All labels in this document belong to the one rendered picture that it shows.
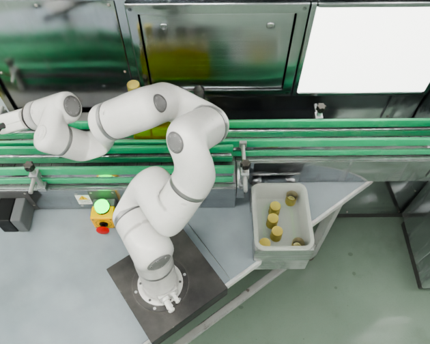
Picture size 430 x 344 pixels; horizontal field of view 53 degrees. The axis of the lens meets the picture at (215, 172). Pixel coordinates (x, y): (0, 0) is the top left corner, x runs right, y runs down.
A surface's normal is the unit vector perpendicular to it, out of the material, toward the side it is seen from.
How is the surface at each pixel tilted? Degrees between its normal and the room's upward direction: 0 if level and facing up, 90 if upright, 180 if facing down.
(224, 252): 0
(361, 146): 90
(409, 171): 90
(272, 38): 90
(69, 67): 90
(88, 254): 0
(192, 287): 1
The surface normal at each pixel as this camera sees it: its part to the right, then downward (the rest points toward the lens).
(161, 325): 0.00, -0.55
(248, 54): 0.00, 0.84
